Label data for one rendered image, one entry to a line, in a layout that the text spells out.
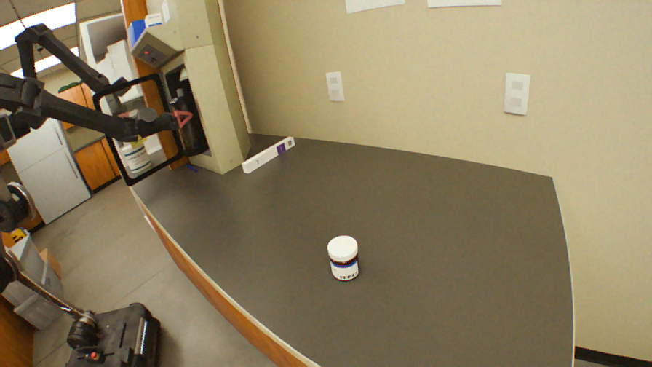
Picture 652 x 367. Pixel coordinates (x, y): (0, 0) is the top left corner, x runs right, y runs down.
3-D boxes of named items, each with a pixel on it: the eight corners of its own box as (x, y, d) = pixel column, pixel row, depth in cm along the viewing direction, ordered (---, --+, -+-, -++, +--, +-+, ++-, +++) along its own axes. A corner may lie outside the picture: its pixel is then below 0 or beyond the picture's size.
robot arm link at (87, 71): (38, 31, 45) (23, 36, 38) (44, 20, 45) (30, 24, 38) (106, 89, 77) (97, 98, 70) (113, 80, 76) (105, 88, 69)
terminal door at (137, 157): (185, 156, 103) (158, 71, 83) (128, 188, 81) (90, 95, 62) (185, 156, 103) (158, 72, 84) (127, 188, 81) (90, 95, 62)
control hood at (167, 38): (159, 67, 84) (154, 45, 79) (185, 49, 65) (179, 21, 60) (134, 74, 77) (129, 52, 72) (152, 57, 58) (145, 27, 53)
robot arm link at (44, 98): (18, 85, 30) (12, 119, 29) (25, 73, 29) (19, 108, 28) (127, 123, 72) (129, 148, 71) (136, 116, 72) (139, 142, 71)
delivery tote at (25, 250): (48, 258, 146) (30, 232, 130) (43, 288, 111) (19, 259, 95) (20, 278, 119) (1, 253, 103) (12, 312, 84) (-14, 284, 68)
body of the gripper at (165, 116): (163, 113, 82) (146, 119, 77) (172, 111, 77) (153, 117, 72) (167, 129, 85) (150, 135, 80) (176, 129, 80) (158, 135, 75)
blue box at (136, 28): (154, 44, 77) (150, 25, 73) (160, 38, 72) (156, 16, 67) (132, 49, 71) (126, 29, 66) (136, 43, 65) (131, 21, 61)
